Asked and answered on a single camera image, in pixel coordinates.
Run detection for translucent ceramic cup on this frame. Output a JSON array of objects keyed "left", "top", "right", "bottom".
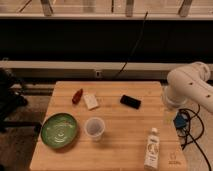
[{"left": 84, "top": 117, "right": 105, "bottom": 141}]

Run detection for black floor cables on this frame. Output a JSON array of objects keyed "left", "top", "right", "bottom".
[{"left": 173, "top": 103, "right": 213, "bottom": 171}]

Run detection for white lotion bottle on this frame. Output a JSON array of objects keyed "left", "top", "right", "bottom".
[{"left": 144, "top": 128, "right": 160, "bottom": 171}]

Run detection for red-brown small bottle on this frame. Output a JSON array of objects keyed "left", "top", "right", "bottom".
[{"left": 72, "top": 89, "right": 83, "bottom": 104}]

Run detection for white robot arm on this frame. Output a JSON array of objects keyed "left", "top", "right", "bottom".
[{"left": 162, "top": 62, "right": 213, "bottom": 114}]

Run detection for blue connector box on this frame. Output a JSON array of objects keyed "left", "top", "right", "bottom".
[{"left": 173, "top": 114, "right": 187, "bottom": 129}]

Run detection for black office chair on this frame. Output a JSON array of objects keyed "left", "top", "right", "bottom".
[{"left": 0, "top": 68, "right": 41, "bottom": 133}]

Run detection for green round plate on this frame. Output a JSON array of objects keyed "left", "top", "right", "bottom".
[{"left": 41, "top": 113, "right": 78, "bottom": 149}]

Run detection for black hanging cable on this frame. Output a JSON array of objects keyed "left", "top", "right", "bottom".
[{"left": 113, "top": 10, "right": 150, "bottom": 80}]

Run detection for black rectangular case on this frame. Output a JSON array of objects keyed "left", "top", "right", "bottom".
[{"left": 120, "top": 95, "right": 141, "bottom": 109}]

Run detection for white rectangular block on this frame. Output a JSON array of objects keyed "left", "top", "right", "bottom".
[{"left": 84, "top": 94, "right": 99, "bottom": 110}]

